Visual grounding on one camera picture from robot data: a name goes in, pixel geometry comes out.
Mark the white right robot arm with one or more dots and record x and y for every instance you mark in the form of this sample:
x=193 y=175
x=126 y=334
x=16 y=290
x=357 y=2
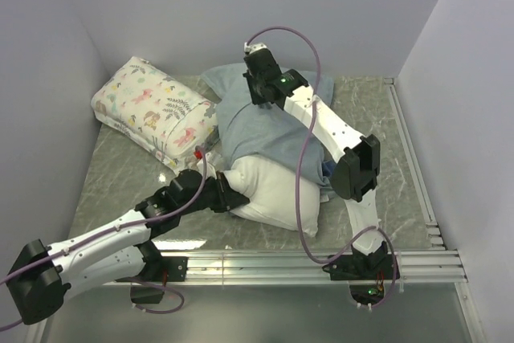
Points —
x=357 y=157

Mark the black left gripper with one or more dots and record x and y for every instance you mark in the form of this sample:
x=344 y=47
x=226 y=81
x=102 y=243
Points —
x=229 y=198

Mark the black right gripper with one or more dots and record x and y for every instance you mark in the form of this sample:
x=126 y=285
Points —
x=256 y=98

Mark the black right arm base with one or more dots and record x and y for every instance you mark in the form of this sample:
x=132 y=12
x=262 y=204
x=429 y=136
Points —
x=368 y=273

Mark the aluminium mounting rail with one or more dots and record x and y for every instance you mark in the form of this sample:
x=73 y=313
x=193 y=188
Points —
x=295 y=268

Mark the white pillow insert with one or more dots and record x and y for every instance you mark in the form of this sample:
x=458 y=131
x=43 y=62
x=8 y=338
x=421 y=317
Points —
x=271 y=190

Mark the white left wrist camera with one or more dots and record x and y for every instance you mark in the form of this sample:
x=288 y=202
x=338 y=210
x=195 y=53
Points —
x=202 y=156

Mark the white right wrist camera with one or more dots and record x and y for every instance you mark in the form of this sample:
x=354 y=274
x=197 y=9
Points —
x=250 y=48

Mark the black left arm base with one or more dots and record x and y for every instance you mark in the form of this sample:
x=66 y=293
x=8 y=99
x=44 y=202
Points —
x=169 y=270

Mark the floral patterned pillow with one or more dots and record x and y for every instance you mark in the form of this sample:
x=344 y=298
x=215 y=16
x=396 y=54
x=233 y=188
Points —
x=159 y=113

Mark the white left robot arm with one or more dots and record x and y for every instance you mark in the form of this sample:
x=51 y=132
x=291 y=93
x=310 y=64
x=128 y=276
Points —
x=43 y=276

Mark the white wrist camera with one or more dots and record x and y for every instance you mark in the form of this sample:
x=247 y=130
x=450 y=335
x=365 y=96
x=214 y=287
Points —
x=250 y=48
x=202 y=156

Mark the blue pillowcase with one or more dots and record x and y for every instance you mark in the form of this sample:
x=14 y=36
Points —
x=246 y=129

